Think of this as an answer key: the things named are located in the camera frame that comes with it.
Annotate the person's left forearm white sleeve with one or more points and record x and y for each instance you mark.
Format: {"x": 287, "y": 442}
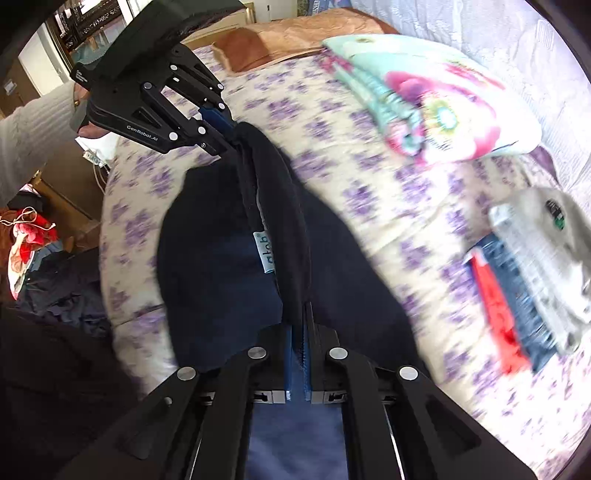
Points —
{"x": 32, "y": 138}

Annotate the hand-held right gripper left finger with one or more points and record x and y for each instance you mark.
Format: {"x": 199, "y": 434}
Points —
{"x": 288, "y": 364}

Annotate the wooden bedside cabinet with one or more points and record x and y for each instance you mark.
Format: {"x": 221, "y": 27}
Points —
{"x": 64, "y": 184}

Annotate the red floral cloth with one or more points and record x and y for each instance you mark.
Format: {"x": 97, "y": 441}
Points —
{"x": 30, "y": 240}

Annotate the dark wooden framed cabinet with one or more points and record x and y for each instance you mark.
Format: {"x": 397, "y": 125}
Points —
{"x": 92, "y": 21}

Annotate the white power strip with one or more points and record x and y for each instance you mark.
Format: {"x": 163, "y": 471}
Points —
{"x": 93, "y": 157}

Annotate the tan blanket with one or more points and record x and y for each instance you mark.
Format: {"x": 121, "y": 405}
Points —
{"x": 318, "y": 30}

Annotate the purple floral bedspread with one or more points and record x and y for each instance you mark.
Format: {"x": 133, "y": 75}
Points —
{"x": 369, "y": 207}

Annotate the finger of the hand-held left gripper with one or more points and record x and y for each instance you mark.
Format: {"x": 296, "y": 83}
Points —
{"x": 210, "y": 141}
{"x": 213, "y": 114}

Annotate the teal pink floral folded quilt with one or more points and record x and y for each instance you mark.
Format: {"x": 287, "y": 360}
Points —
{"x": 443, "y": 92}

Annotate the blue folded jeans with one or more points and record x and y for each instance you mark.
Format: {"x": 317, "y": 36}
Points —
{"x": 512, "y": 286}

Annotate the red folded garment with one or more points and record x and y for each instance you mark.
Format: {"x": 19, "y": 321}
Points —
{"x": 496, "y": 314}

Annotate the person's dark clothing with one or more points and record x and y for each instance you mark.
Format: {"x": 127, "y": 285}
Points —
{"x": 55, "y": 392}

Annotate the dark navy pants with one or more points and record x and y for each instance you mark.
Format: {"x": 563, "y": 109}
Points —
{"x": 221, "y": 277}

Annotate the grey folded sweater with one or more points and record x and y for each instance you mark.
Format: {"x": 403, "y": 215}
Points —
{"x": 545, "y": 258}

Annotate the person's left hand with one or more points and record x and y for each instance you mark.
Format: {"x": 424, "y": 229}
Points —
{"x": 91, "y": 132}

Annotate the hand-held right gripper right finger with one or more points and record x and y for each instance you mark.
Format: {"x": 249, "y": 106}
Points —
{"x": 307, "y": 360}

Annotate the dark clothes pile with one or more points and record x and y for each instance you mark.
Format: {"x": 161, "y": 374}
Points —
{"x": 69, "y": 290}

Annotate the brown pillow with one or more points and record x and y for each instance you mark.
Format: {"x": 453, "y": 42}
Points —
{"x": 240, "y": 51}

